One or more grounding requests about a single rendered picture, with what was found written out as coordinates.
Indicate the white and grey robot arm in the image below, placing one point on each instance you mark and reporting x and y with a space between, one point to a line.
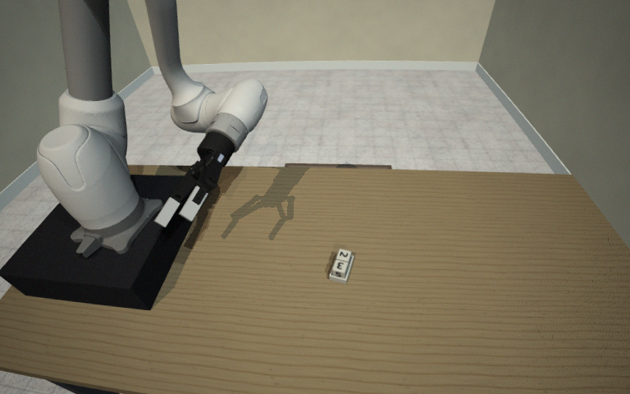
87 174

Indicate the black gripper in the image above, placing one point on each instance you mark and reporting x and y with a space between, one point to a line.
214 151

